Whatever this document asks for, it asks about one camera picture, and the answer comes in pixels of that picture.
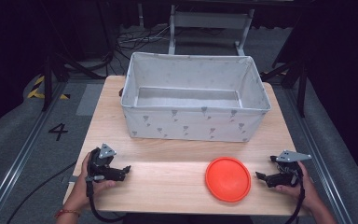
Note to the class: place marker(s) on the person's right hand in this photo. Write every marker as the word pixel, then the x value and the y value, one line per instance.
pixel 307 193

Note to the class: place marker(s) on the grey fabric storage box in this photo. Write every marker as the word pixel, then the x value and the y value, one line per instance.
pixel 195 124

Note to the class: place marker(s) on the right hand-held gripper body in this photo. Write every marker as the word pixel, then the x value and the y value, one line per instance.
pixel 287 175

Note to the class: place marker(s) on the orange round plastic disc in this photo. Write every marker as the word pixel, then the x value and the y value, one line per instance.
pixel 228 179

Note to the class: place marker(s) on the yellow black hazard tape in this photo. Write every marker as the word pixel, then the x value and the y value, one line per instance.
pixel 34 91

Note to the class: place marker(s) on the metal floor rail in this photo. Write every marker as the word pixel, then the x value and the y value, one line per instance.
pixel 21 157
pixel 318 158

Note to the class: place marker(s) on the grey metal stand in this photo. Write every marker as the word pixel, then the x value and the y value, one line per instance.
pixel 209 20

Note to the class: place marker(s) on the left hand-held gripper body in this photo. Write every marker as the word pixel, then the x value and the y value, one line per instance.
pixel 101 165

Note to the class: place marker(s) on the person's left hand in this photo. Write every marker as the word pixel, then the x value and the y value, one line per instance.
pixel 80 189

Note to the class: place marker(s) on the black tripod stand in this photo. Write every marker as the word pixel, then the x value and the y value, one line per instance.
pixel 47 84
pixel 301 90

